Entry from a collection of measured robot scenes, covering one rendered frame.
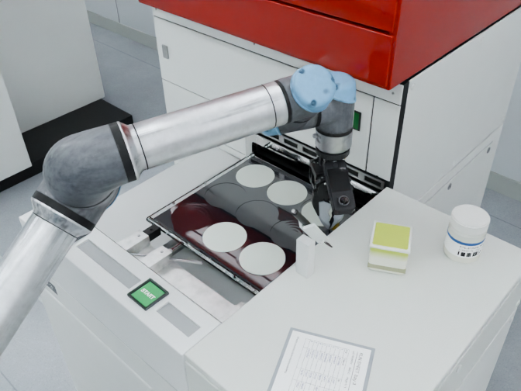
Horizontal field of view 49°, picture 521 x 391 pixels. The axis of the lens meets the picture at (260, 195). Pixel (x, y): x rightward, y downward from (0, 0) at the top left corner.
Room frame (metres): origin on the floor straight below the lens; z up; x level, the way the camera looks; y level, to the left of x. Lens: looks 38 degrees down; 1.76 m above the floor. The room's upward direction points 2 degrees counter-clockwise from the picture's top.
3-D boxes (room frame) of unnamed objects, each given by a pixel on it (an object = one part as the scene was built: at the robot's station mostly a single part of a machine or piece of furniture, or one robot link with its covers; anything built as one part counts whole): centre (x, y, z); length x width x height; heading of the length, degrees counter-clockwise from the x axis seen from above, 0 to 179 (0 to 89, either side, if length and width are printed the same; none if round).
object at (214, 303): (0.83, 0.18, 0.87); 0.36 x 0.08 x 0.03; 46
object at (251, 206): (1.03, 0.01, 0.90); 0.34 x 0.34 x 0.01; 46
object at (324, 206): (0.98, -0.14, 0.95); 0.06 x 0.03 x 0.09; 9
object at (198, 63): (1.33, -0.01, 1.02); 0.82 x 0.03 x 0.40; 46
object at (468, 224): (0.82, -0.40, 1.01); 0.07 x 0.07 x 0.10
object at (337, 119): (0.98, -0.15, 1.21); 0.09 x 0.08 x 0.11; 107
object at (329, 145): (0.98, -0.15, 1.14); 0.08 x 0.08 x 0.05
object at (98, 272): (0.82, 0.31, 0.89); 0.55 x 0.09 x 0.14; 46
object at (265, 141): (1.20, -0.13, 0.89); 0.44 x 0.02 x 0.10; 46
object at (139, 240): (0.94, 0.29, 0.89); 0.08 x 0.03 x 0.03; 136
